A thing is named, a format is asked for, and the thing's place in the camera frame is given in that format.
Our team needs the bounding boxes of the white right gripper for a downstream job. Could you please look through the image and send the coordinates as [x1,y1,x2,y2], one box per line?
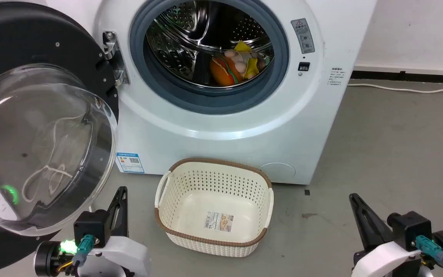
[349,193,434,277]

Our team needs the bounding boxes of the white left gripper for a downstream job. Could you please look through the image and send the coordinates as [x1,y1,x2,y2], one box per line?
[76,186,152,277]

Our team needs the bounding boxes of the white front-load washing machine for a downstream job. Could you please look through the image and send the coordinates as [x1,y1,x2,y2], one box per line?
[47,0,378,185]

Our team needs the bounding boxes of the metal door hinge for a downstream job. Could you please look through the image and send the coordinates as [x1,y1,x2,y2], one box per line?
[103,31,131,86]

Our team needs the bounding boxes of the black round glass washer door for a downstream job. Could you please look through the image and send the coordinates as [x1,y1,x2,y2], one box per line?
[0,0,120,266]

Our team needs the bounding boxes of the blue energy label sticker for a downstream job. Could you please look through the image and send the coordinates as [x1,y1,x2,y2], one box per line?
[116,152,145,174]

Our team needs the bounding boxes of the cream plastic laundry basket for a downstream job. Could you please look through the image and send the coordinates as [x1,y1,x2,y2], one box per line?
[154,157,275,258]

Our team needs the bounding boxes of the paper basket label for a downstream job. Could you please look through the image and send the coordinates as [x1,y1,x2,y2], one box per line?
[205,210,235,232]

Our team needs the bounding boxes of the round white filter cover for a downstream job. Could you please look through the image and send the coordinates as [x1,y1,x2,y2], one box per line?
[259,162,296,180]

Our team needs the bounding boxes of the small text sticker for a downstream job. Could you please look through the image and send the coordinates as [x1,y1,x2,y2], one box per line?
[328,67,346,88]

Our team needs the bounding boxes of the black baseboard strip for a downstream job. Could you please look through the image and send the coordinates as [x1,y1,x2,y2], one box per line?
[350,70,443,85]

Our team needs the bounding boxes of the orange hamburger plush toy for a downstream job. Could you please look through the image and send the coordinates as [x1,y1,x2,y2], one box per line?
[210,55,243,87]

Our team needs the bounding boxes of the stainless steel washer drum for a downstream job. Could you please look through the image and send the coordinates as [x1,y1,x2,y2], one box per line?
[146,0,275,90]

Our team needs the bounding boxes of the beige round plush toy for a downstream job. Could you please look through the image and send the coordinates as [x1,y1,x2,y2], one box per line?
[224,48,247,74]

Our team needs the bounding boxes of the yellow plush toy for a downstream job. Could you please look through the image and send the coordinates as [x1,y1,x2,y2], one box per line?
[233,40,261,80]

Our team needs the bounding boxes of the grey warning sticker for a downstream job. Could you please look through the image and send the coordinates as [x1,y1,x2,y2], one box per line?
[291,18,316,55]

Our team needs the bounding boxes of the teal-plug left gripper cable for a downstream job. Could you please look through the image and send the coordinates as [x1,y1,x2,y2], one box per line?
[58,234,95,272]

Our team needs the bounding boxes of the teal-plug gripper cable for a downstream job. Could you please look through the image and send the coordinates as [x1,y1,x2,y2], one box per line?
[415,235,443,277]
[58,234,95,272]

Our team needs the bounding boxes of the teal-plug right gripper cable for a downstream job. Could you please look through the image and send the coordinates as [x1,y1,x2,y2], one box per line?
[415,235,443,277]

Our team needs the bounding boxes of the white floor cable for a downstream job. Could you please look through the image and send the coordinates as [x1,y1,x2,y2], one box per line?
[346,82,443,94]

